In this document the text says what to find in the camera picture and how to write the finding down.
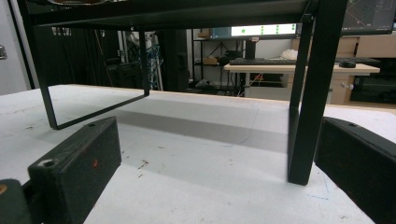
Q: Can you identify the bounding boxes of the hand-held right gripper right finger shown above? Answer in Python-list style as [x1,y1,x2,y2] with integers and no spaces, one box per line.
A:
[313,117,396,224]

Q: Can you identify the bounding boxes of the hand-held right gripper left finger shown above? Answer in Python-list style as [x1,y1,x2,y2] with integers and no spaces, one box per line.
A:
[27,116,122,224]

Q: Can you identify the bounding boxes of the black metal rack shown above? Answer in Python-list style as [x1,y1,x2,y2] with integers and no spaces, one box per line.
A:
[17,0,349,187]

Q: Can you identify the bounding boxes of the black keyboard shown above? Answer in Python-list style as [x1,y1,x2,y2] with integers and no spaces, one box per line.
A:
[229,57,300,66]
[335,56,381,66]

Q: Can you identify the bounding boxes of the black curtain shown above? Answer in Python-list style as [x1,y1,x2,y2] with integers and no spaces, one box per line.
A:
[32,26,120,88]

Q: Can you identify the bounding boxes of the wooden drawer cabinet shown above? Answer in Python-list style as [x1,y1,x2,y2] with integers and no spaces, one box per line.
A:
[290,31,396,106]

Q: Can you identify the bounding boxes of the white crumpled cloth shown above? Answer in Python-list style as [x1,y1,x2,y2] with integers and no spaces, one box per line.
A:
[280,49,299,61]

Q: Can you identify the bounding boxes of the light wooden desk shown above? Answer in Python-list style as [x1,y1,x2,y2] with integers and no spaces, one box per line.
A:
[223,63,381,98]

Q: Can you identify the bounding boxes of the tall black cabinet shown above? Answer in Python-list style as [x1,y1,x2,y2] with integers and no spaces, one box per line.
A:
[156,29,191,92]

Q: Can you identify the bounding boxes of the dark computer monitor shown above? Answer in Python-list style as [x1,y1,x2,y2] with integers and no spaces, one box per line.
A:
[341,0,396,36]

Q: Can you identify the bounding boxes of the monitor with white strip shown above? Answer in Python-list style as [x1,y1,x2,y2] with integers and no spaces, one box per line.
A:
[208,22,298,60]

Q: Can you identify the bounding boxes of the blue cables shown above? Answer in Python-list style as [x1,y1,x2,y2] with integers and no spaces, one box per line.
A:
[146,45,163,91]

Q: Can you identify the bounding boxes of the black wire shelf unit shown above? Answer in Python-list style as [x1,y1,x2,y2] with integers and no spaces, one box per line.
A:
[191,28,247,96]

